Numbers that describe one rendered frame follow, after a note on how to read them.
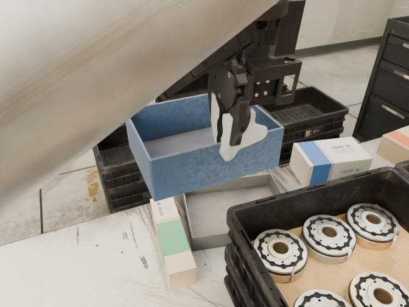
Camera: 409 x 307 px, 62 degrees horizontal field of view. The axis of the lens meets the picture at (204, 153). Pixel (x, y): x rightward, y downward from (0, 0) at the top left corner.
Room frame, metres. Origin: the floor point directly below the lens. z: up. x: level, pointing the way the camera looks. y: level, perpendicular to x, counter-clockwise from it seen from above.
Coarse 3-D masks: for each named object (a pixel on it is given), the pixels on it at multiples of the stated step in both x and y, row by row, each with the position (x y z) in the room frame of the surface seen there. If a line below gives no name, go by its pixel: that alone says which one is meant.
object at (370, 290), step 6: (372, 288) 0.33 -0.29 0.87; (378, 288) 0.33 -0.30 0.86; (384, 288) 0.33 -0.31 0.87; (390, 288) 0.33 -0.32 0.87; (372, 294) 0.32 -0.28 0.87; (390, 294) 0.32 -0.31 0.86; (396, 294) 0.32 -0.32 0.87; (372, 300) 0.31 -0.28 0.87; (396, 300) 0.31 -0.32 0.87; (378, 306) 0.30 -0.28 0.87; (384, 306) 0.29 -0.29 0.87; (390, 306) 0.29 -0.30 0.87; (396, 306) 0.30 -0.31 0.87
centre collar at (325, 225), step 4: (320, 224) 0.47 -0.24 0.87; (324, 224) 0.47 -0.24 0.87; (328, 224) 0.47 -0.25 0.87; (332, 224) 0.47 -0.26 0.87; (316, 228) 0.46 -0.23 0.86; (320, 228) 0.46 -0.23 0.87; (332, 228) 0.46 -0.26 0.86; (336, 228) 0.46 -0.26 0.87; (316, 232) 0.45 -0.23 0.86; (320, 232) 0.45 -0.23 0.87; (336, 232) 0.45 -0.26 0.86; (340, 232) 0.45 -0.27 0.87; (320, 236) 0.44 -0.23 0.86; (324, 236) 0.44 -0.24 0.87; (336, 236) 0.44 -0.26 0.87; (340, 236) 0.44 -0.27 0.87; (324, 240) 0.43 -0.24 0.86; (328, 240) 0.43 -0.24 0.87; (332, 240) 0.43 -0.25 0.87; (336, 240) 0.43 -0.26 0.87
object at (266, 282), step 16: (352, 176) 0.55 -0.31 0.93; (368, 176) 0.55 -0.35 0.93; (400, 176) 0.55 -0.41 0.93; (288, 192) 0.50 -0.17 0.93; (304, 192) 0.50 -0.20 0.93; (240, 208) 0.45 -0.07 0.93; (240, 224) 0.41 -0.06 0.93; (240, 240) 0.38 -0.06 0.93; (256, 256) 0.34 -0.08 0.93; (256, 272) 0.32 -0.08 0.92; (272, 288) 0.29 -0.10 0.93; (272, 304) 0.27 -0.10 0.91
